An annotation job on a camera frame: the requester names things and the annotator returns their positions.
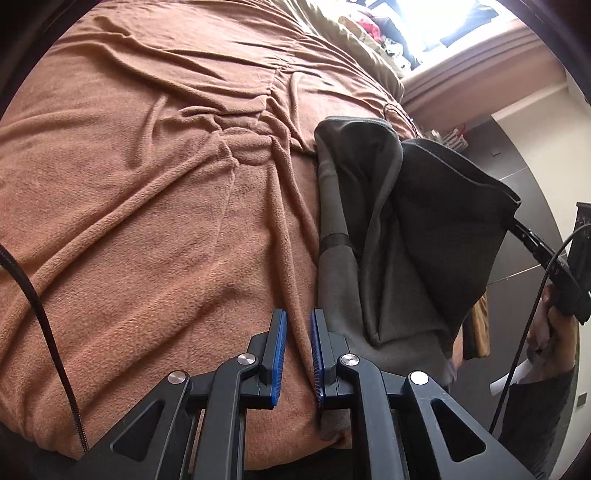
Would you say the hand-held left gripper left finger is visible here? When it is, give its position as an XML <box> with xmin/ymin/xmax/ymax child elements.
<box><xmin>69</xmin><ymin>308</ymin><xmax>288</xmax><ymax>480</ymax></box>

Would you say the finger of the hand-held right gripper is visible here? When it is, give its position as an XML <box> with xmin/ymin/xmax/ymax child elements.
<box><xmin>508</xmin><ymin>217</ymin><xmax>571</xmax><ymax>278</ymax></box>

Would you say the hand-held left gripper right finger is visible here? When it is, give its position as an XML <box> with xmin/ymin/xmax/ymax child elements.
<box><xmin>308</xmin><ymin>308</ymin><xmax>532</xmax><ymax>480</ymax></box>

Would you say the grey t-shirt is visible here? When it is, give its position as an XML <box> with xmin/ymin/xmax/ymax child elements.
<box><xmin>314</xmin><ymin>115</ymin><xmax>522</xmax><ymax>388</ymax></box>

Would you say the person's right forearm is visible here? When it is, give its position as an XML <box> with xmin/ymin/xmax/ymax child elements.
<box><xmin>499</xmin><ymin>360</ymin><xmax>578</xmax><ymax>467</ymax></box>

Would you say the pile of colourful clothes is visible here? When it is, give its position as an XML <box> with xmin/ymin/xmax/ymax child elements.
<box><xmin>339</xmin><ymin>9</ymin><xmax>421</xmax><ymax>70</ymax></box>

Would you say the person's right hand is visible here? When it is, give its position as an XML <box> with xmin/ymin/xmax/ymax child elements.
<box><xmin>526</xmin><ymin>284</ymin><xmax>580</xmax><ymax>370</ymax></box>

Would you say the dark wardrobe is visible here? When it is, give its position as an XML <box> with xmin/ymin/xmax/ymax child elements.
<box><xmin>466</xmin><ymin>115</ymin><xmax>568</xmax><ymax>324</ymax></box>

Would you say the mustard cloth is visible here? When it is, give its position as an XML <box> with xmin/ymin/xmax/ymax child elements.
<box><xmin>462</xmin><ymin>293</ymin><xmax>490</xmax><ymax>361</ymax></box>

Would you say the white paper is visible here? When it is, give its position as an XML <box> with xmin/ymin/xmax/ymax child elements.
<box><xmin>491</xmin><ymin>360</ymin><xmax>534</xmax><ymax>398</ymax></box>

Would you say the striped gift bag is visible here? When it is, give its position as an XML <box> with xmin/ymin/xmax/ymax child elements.
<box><xmin>441</xmin><ymin>124</ymin><xmax>469</xmax><ymax>151</ymax></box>

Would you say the pink curtain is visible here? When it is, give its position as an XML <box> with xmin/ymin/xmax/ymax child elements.
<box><xmin>402</xmin><ymin>28</ymin><xmax>568</xmax><ymax>134</ymax></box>

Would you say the orange fleece blanket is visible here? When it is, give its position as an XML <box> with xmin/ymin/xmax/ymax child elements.
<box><xmin>0</xmin><ymin>0</ymin><xmax>462</xmax><ymax>467</ymax></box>

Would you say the beige duvet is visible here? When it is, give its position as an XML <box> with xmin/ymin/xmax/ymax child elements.
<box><xmin>295</xmin><ymin>0</ymin><xmax>407</xmax><ymax>97</ymax></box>

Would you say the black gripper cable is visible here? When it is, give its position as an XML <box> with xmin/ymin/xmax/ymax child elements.
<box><xmin>487</xmin><ymin>226</ymin><xmax>587</xmax><ymax>437</ymax></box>

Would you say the black braided cable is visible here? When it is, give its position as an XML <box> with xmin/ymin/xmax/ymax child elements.
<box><xmin>0</xmin><ymin>242</ymin><xmax>93</xmax><ymax>457</ymax></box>

